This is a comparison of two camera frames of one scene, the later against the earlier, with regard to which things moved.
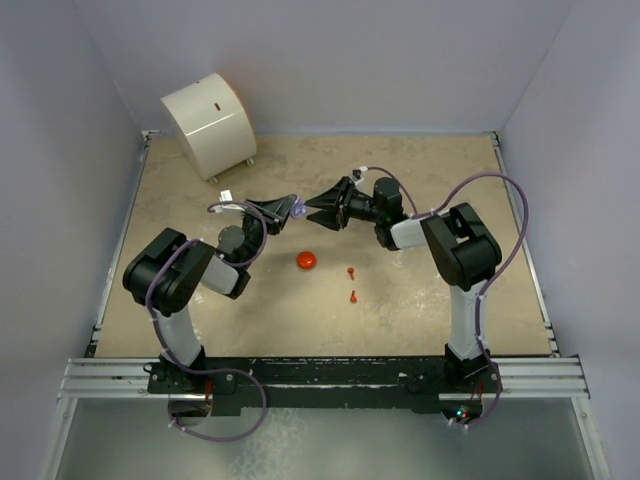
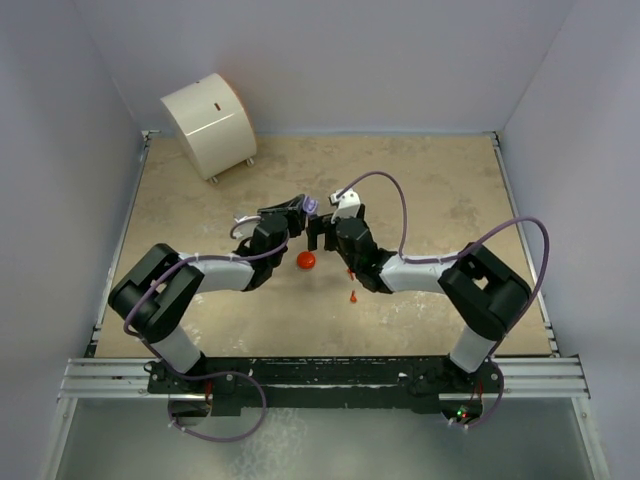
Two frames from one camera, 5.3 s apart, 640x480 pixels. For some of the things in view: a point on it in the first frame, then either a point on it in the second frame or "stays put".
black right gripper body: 363,207 to 353,265
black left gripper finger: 276,214 to 296,221
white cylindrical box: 214,123 stays put
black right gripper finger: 336,197 to 331,237
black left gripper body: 254,230 to 275,259
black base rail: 328,385 stays put
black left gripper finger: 276,208 to 288,208
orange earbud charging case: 306,260 stays put
